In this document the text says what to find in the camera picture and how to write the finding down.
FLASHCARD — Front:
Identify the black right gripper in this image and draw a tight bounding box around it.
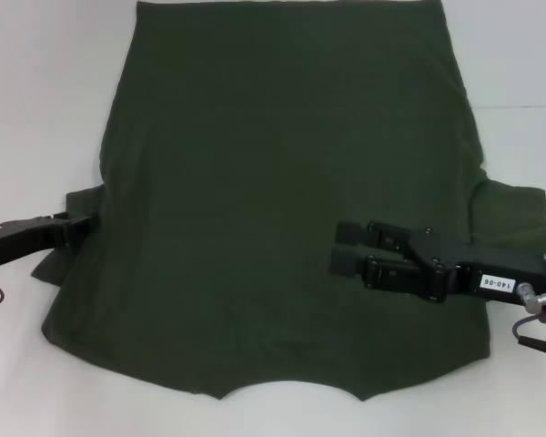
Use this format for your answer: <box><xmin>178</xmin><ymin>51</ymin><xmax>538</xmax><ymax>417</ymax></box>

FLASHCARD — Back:
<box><xmin>329</xmin><ymin>219</ymin><xmax>546</xmax><ymax>306</ymax></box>

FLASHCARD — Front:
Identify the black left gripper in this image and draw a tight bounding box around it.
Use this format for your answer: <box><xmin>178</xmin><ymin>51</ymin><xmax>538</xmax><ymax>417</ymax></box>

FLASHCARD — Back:
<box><xmin>0</xmin><ymin>212</ymin><xmax>99</xmax><ymax>268</ymax></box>

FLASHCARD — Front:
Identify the dark green shirt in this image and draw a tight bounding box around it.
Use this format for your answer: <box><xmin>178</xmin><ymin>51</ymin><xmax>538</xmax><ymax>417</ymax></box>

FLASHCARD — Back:
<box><xmin>29</xmin><ymin>0</ymin><xmax>546</xmax><ymax>402</ymax></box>

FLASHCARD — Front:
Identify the right arm connector cable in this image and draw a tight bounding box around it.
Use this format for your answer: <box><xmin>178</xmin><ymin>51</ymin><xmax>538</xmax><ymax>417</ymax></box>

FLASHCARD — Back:
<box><xmin>511</xmin><ymin>280</ymin><xmax>546</xmax><ymax>373</ymax></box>

